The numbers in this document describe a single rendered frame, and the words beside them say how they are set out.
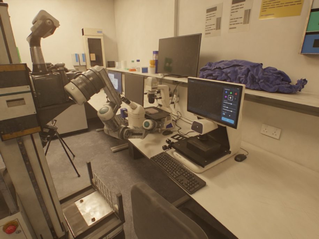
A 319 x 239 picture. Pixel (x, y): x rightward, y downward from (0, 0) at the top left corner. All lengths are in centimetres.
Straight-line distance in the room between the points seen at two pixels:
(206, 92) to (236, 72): 36
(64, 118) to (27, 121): 260
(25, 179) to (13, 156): 16
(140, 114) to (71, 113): 220
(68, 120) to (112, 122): 259
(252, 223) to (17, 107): 123
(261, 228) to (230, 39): 154
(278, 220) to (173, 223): 58
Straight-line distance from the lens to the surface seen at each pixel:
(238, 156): 140
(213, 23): 203
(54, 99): 103
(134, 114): 157
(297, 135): 153
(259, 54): 171
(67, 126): 365
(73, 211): 164
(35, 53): 109
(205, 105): 120
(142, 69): 252
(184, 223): 65
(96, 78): 90
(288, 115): 152
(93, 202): 165
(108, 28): 430
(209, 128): 119
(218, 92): 112
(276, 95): 126
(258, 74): 133
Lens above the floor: 148
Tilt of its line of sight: 21 degrees down
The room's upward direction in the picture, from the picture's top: straight up
